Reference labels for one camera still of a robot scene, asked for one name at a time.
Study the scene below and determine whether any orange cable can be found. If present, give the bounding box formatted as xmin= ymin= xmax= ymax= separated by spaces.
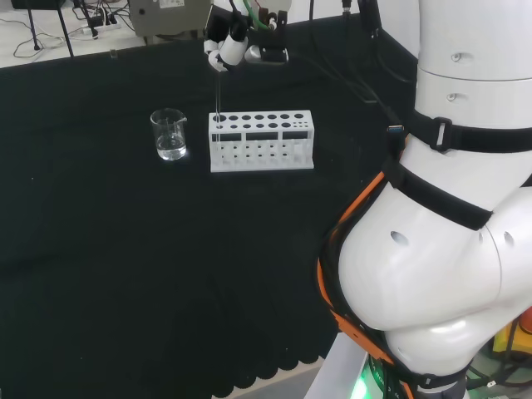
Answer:
xmin=316 ymin=170 xmax=416 ymax=399

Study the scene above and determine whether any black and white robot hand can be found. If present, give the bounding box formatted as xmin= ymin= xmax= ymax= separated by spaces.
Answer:
xmin=202 ymin=0 xmax=264 ymax=74

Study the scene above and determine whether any grey metal box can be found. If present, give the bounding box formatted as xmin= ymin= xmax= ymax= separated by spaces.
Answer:
xmin=126 ymin=0 xmax=214 ymax=42

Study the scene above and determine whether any yellow stop button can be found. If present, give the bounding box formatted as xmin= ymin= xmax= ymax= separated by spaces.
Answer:
xmin=493 ymin=306 xmax=532 ymax=363

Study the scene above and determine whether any white test tube rack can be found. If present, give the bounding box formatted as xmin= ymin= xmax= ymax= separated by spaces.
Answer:
xmin=208 ymin=109 xmax=316 ymax=174

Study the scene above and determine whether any green cable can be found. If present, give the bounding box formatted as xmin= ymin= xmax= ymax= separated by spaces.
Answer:
xmin=238 ymin=0 xmax=272 ymax=32

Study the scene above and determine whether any thick black tripod stand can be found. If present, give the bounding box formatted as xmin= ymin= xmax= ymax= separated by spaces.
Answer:
xmin=57 ymin=0 xmax=76 ymax=59

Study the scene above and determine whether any black usb cable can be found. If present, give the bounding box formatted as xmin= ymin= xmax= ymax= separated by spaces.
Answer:
xmin=286 ymin=49 xmax=406 ymax=135

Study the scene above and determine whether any black bench cloth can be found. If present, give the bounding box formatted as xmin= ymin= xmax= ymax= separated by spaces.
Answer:
xmin=0 ymin=16 xmax=419 ymax=399

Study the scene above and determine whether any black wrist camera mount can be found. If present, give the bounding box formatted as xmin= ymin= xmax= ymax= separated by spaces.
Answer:
xmin=256 ymin=8 xmax=290 ymax=66

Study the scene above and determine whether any clear glass rod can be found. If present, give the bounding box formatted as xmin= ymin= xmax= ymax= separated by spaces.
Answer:
xmin=214 ymin=68 xmax=224 ymax=145

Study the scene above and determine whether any white power strip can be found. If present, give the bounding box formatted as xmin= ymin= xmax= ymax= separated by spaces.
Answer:
xmin=70 ymin=15 xmax=122 ymax=40

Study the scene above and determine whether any clear glass beaker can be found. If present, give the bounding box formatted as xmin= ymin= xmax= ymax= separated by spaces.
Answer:
xmin=150 ymin=108 xmax=190 ymax=163

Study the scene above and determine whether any thin black tripod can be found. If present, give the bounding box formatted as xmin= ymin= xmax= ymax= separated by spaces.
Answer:
xmin=27 ymin=0 xmax=42 ymax=52

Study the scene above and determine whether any black box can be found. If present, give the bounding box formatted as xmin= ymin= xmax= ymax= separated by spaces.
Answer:
xmin=10 ymin=0 xmax=67 ymax=11

